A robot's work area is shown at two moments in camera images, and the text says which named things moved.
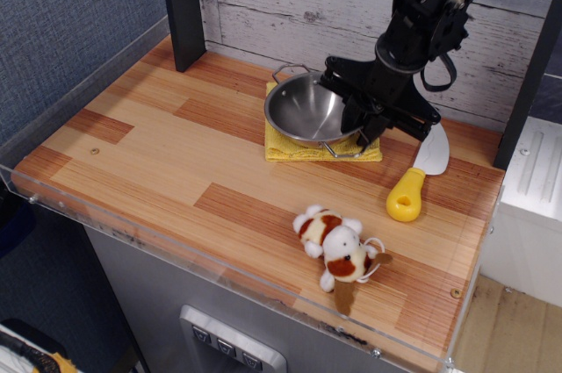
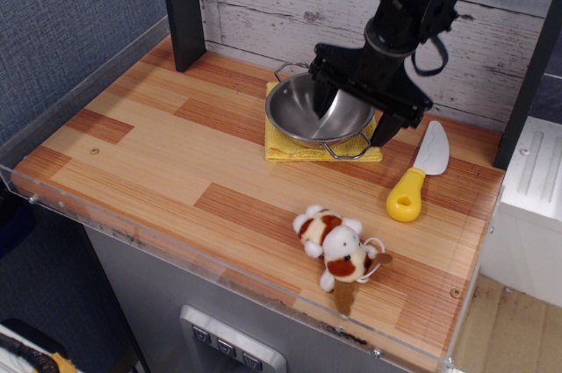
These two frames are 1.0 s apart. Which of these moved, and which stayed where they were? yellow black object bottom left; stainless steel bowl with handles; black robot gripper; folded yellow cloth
Moved: black robot gripper
Stayed: stainless steel bowl with handles; yellow black object bottom left; folded yellow cloth
